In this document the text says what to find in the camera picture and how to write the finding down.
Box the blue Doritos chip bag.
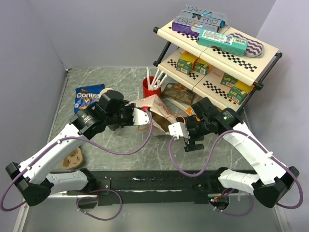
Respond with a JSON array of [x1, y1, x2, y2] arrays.
[[74, 84, 105, 114]]

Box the blue grey toothpaste box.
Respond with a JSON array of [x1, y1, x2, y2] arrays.
[[183, 5, 230, 26]]

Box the red straw holder cup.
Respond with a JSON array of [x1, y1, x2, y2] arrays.
[[141, 76, 162, 99]]

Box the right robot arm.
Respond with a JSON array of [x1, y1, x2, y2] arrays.
[[168, 98, 304, 209]]

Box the brown paper takeout bag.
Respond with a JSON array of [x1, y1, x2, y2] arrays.
[[130, 94, 180, 136]]

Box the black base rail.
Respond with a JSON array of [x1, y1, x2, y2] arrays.
[[23, 170, 278, 213]]

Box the teal toothpaste box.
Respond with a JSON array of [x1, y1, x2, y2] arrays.
[[197, 29, 248, 56]]

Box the brown snack bag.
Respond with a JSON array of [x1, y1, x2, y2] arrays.
[[162, 83, 195, 105]]

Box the purple toothpaste box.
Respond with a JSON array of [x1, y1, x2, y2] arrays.
[[172, 16, 220, 37]]

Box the orange snack packet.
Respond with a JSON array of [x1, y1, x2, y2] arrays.
[[185, 106, 200, 121]]

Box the green yellow box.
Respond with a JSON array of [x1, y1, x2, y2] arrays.
[[220, 73, 238, 88], [227, 81, 254, 105], [176, 51, 198, 75], [194, 58, 213, 75]]

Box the white wrapped straws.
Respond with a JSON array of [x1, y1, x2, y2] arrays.
[[146, 67, 167, 90]]

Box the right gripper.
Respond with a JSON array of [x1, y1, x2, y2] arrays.
[[176, 116, 211, 152]]

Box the green yellow box far left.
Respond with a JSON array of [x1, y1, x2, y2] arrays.
[[176, 51, 198, 75]]

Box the cream two-tier shelf rack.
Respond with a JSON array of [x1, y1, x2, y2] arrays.
[[153, 22, 282, 112]]

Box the green yellow box right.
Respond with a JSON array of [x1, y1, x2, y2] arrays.
[[227, 81, 254, 105]]

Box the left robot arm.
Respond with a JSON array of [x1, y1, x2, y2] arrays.
[[6, 89, 153, 206]]

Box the purple wavy sleep mask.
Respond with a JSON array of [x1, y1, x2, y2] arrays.
[[230, 32, 265, 58]]

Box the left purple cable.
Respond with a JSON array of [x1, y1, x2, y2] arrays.
[[0, 108, 154, 220]]

